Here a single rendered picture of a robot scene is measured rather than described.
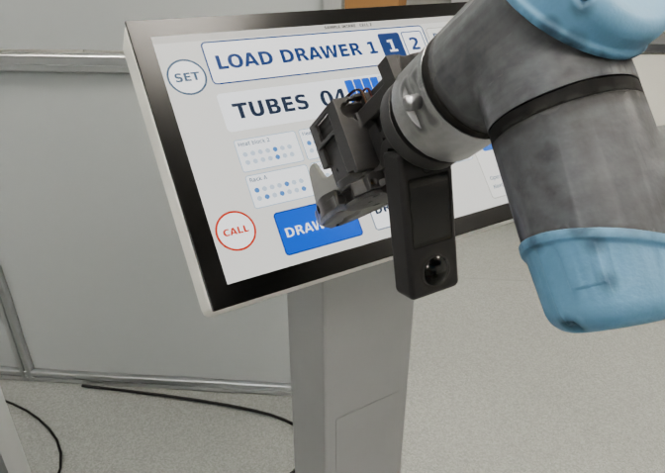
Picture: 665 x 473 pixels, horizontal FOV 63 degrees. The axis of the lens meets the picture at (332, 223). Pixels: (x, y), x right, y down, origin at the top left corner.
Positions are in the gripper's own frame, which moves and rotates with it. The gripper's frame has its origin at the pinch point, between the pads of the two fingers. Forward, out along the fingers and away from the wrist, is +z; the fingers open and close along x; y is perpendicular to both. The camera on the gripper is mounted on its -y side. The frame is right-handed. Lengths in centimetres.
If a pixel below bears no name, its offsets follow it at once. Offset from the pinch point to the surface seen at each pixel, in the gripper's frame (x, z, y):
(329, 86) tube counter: -6.8, 2.8, 16.1
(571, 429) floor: -94, 82, -64
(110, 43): 3, 73, 68
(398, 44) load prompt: -18.7, 2.8, 20.7
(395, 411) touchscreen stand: -17.9, 35.7, -27.1
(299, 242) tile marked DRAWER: 2.9, 2.8, -0.6
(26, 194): 28, 113, 49
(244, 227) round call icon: 8.0, 2.8, 2.4
